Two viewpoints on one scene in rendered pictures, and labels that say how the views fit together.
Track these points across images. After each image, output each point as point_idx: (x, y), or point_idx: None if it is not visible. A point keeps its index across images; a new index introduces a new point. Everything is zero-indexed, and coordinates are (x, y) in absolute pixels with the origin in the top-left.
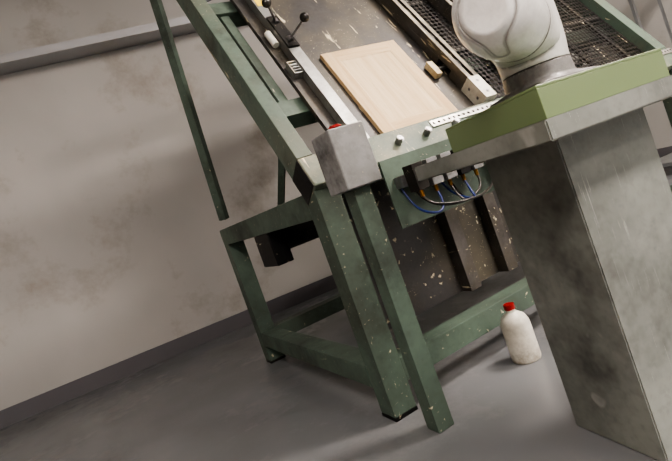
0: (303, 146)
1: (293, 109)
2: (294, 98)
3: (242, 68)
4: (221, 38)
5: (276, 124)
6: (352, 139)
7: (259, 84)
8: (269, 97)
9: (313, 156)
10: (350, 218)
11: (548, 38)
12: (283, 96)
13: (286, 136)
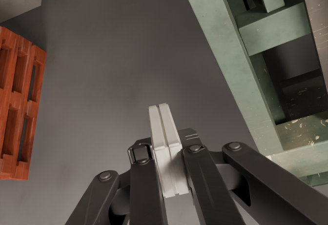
0: (275, 143)
1: (285, 32)
2: (295, 5)
3: (201, 2)
4: None
5: (245, 115)
6: None
7: (230, 41)
8: (243, 68)
9: (284, 155)
10: (319, 96)
11: None
12: None
13: (256, 131)
